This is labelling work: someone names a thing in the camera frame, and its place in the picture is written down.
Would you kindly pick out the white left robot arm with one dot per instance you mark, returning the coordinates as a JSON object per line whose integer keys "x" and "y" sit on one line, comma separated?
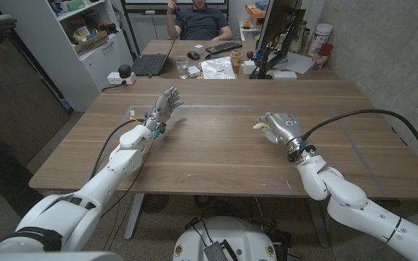
{"x": 85, "y": 192}

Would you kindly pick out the colourful stacked toy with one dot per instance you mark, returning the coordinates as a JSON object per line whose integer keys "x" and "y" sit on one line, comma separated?
{"x": 235, "y": 55}

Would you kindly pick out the flat white box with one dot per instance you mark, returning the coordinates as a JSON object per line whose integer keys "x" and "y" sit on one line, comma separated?
{"x": 285, "y": 75}

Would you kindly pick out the clear plastic sleeve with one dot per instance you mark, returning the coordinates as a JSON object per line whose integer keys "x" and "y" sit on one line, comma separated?
{"x": 216, "y": 69}

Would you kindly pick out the cardboard box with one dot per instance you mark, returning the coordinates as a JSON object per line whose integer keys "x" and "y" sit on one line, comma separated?
{"x": 93, "y": 42}

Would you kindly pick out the small white charger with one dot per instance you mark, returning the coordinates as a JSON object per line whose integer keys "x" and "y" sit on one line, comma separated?
{"x": 193, "y": 71}

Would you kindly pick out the pale yellow sponge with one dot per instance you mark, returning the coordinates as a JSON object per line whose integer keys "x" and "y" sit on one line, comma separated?
{"x": 260, "y": 125}

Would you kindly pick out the black round grille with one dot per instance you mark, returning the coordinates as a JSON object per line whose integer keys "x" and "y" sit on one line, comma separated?
{"x": 155, "y": 203}

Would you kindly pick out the seated person dark polo shirt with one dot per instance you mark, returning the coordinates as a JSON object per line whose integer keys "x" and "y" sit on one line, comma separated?
{"x": 201, "y": 21}

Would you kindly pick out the black monitor on stand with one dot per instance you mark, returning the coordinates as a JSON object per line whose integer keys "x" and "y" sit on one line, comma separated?
{"x": 278, "y": 18}

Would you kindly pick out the black computer mouse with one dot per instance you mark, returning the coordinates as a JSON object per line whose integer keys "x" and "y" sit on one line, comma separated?
{"x": 193, "y": 55}

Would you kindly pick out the clear drinking glass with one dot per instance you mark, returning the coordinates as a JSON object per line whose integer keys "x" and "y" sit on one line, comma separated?
{"x": 182, "y": 67}

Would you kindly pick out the white power strip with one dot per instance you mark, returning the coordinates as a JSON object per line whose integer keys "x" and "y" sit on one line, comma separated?
{"x": 114, "y": 78}

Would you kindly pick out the black keyboard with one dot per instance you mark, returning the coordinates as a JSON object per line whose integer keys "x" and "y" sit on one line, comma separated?
{"x": 223, "y": 47}

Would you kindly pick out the white low cabinet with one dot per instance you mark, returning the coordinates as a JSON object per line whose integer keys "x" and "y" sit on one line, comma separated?
{"x": 151, "y": 27}

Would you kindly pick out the small white cube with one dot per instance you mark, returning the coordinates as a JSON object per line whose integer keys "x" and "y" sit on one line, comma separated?
{"x": 199, "y": 49}

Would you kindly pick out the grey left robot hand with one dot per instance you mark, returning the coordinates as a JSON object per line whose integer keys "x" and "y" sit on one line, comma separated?
{"x": 165, "y": 107}

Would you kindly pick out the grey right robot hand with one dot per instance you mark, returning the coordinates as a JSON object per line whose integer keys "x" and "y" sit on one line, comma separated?
{"x": 283, "y": 127}

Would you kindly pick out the orange box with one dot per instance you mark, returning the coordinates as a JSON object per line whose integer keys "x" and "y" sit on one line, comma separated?
{"x": 254, "y": 11}

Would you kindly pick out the white shelf cabinet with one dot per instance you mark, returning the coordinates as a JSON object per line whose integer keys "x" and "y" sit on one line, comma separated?
{"x": 67, "y": 72}

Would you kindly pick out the white paper sheet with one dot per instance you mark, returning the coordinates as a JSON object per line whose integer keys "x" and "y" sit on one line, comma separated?
{"x": 296, "y": 63}

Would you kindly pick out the white square box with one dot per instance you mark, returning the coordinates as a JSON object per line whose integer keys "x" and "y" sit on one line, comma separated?
{"x": 249, "y": 67}

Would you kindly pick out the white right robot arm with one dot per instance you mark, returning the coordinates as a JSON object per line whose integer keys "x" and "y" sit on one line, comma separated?
{"x": 350, "y": 199}

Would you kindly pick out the grey table leg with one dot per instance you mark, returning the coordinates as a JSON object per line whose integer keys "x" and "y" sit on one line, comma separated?
{"x": 134, "y": 217}
{"x": 319, "y": 224}

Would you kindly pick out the small red ball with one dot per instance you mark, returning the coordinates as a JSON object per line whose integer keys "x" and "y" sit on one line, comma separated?
{"x": 249, "y": 54}

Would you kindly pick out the black laptop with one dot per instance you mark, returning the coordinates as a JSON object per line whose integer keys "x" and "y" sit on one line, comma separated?
{"x": 149, "y": 64}

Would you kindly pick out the white cylindrical canister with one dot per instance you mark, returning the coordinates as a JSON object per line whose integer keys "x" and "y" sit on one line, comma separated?
{"x": 319, "y": 38}

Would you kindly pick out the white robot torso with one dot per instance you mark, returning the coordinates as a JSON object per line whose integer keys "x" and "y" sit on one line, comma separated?
{"x": 238, "y": 235}

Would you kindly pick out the black round plug adapter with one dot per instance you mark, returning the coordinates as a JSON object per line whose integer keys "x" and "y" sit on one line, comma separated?
{"x": 124, "y": 70}

